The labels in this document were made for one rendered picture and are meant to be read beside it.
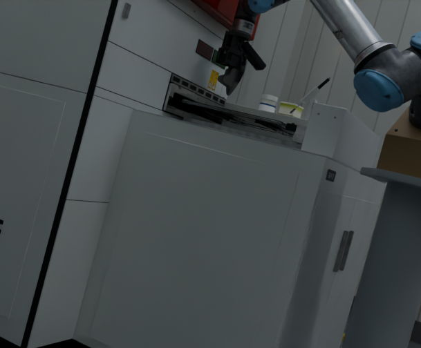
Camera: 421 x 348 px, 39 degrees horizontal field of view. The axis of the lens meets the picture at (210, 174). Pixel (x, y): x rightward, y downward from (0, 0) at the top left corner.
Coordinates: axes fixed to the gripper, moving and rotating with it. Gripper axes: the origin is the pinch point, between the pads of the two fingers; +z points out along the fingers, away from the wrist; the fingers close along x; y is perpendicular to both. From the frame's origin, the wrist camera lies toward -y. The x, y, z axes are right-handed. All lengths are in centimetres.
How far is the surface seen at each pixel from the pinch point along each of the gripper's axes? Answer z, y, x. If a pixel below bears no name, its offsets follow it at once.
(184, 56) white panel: -7.0, 18.7, -4.0
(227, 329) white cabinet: 68, 8, 48
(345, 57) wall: -66, -160, -145
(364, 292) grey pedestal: 47, -15, 70
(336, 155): 14, -7, 54
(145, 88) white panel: 8.0, 33.1, 6.1
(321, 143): 12, -3, 52
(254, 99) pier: -24, -123, -186
